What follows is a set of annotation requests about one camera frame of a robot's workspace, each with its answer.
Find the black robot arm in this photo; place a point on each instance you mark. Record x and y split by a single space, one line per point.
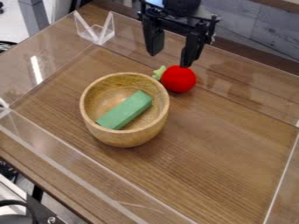
183 17

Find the red plush tomato toy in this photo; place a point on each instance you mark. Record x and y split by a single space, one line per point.
176 78

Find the clear acrylic corner bracket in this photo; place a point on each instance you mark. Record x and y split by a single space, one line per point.
95 33

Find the black metal clamp bracket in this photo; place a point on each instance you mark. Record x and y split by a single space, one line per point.
43 214

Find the clear acrylic tray wall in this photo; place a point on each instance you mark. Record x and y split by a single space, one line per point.
109 185

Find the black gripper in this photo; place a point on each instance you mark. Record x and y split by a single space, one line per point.
180 16

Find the green rectangular block stick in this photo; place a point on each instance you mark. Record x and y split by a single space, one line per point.
126 111

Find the brown wooden bowl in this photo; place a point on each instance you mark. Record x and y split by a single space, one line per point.
104 93

